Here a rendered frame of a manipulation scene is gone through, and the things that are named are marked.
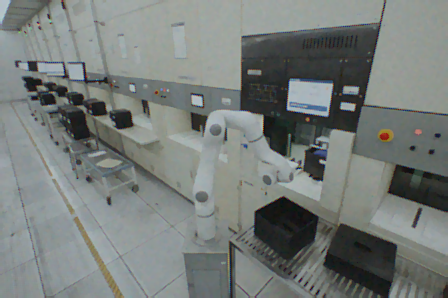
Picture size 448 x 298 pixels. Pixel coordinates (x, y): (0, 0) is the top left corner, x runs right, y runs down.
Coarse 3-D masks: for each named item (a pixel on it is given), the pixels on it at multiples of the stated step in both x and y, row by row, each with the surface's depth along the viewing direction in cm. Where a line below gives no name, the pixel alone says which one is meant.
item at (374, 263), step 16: (336, 240) 127; (352, 240) 126; (368, 240) 126; (384, 240) 126; (336, 256) 117; (352, 256) 117; (368, 256) 117; (384, 256) 116; (352, 272) 114; (368, 272) 109; (384, 272) 108; (368, 288) 111; (384, 288) 106
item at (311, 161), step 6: (318, 138) 175; (324, 138) 175; (324, 144) 174; (306, 150) 179; (312, 150) 186; (306, 156) 179; (312, 156) 175; (318, 156) 171; (324, 156) 168; (306, 162) 180; (312, 162) 176; (318, 162) 173; (324, 162) 169; (306, 168) 182; (312, 168) 178; (318, 168) 174; (324, 168) 170; (312, 174) 185; (318, 174) 175
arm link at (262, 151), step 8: (256, 144) 118; (264, 144) 119; (256, 152) 121; (264, 152) 120; (272, 152) 122; (264, 160) 121; (272, 160) 119; (280, 160) 119; (280, 168) 118; (288, 168) 120; (280, 176) 122; (288, 176) 120
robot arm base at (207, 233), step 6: (210, 216) 135; (198, 222) 137; (204, 222) 136; (210, 222) 137; (198, 228) 140; (204, 228) 137; (210, 228) 138; (216, 228) 151; (192, 234) 146; (198, 234) 142; (204, 234) 139; (210, 234) 140; (216, 234) 146; (198, 240) 141; (204, 240) 141; (210, 240) 141; (216, 240) 141
